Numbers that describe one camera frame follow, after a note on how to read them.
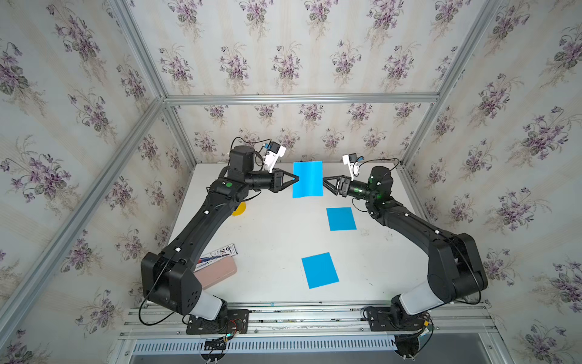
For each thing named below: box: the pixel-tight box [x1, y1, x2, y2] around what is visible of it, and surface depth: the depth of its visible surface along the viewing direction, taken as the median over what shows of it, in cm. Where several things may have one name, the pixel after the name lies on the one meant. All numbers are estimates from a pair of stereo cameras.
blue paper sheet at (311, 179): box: [292, 160, 324, 199], surface depth 74 cm
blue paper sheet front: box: [301, 251, 340, 289], surface depth 86 cm
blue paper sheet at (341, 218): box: [325, 207, 357, 232], surface depth 101 cm
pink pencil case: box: [193, 255, 238, 290], surface depth 85 cm
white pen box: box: [193, 243, 238, 273], surface depth 88 cm
